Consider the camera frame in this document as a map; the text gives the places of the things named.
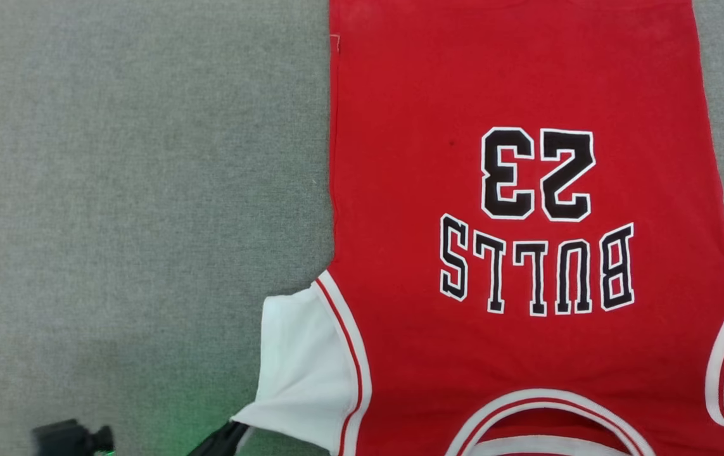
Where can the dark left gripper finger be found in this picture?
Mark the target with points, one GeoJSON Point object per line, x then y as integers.
{"type": "Point", "coordinates": [219, 442]}

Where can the red and white basketball jersey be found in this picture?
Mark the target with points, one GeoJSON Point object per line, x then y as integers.
{"type": "Point", "coordinates": [526, 348]}

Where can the grey fabric sofa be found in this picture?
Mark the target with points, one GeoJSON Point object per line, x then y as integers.
{"type": "Point", "coordinates": [133, 221]}

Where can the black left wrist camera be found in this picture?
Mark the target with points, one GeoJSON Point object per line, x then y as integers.
{"type": "Point", "coordinates": [70, 438]}

